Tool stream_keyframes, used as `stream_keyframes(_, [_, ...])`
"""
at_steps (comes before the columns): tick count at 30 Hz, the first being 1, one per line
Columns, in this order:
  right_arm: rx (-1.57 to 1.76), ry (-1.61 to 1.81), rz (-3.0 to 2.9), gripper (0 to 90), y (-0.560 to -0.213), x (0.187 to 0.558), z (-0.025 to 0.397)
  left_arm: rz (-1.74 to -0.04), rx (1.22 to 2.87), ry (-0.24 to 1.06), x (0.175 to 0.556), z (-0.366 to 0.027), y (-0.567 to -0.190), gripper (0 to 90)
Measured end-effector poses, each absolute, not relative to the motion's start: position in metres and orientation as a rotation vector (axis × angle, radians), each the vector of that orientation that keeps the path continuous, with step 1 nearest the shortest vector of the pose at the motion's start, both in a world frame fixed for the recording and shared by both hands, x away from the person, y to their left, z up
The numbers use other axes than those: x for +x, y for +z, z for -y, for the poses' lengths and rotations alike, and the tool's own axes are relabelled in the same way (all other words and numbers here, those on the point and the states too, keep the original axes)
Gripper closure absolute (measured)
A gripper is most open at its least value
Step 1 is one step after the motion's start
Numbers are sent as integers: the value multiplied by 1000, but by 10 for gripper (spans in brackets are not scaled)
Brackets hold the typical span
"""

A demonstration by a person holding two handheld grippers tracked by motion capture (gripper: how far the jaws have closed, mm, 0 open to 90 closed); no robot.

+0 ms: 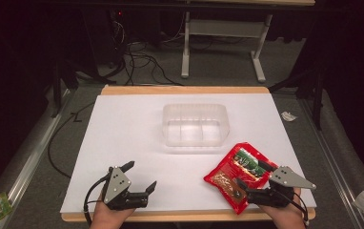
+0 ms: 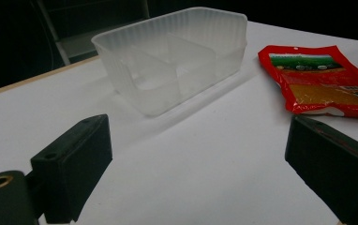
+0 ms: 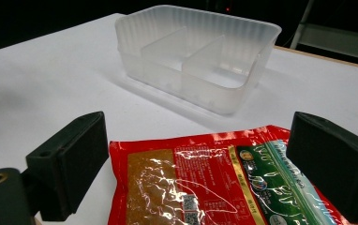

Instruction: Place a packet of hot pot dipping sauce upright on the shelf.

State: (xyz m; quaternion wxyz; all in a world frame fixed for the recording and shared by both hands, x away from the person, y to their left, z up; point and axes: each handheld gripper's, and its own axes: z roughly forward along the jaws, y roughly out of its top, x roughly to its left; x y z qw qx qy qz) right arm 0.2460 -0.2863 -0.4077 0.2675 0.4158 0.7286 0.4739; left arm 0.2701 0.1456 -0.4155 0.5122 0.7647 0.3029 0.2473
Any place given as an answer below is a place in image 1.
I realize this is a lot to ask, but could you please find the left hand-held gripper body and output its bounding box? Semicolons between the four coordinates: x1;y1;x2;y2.
101;165;150;211

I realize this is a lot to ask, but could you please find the clear plastic container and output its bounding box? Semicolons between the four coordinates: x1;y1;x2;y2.
162;102;231;148

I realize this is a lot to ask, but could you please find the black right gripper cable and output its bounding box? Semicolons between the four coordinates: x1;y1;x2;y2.
279;190;310;224

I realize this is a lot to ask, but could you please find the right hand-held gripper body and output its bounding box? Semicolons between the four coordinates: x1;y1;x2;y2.
246;165;317;209

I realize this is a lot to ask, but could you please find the white table mat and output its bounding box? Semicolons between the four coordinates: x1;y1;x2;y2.
59;93;317;215

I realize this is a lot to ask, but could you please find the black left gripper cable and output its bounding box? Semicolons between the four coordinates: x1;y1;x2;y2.
83;175;111;226

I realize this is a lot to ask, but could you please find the white metal desk frame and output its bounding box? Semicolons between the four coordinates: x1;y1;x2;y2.
180;10;273;84

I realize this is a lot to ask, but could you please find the black floor cable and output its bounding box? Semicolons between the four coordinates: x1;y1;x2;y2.
47;100;96;179

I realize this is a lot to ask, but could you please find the person's right hand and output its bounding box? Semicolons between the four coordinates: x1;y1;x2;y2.
259;187;307;229

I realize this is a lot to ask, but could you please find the aluminium floor rail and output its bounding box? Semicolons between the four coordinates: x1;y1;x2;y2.
0;88;73;229
298;97;364;229

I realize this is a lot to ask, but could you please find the tangle of black cables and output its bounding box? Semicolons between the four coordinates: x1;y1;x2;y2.
108;12;186;87

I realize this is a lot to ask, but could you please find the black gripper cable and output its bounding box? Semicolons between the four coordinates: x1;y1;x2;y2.
279;190;310;224
83;175;111;226

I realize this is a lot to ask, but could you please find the black metal stand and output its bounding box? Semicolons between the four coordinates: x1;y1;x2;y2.
50;58;80;119
268;61;327;132

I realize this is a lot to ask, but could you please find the red snack packet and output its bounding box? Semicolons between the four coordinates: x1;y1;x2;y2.
203;141;280;216

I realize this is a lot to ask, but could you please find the person's left hand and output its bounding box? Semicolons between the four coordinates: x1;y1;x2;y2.
89;197;137;229

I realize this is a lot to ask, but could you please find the crumpled white paper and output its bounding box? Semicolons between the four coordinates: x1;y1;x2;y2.
280;111;298;123

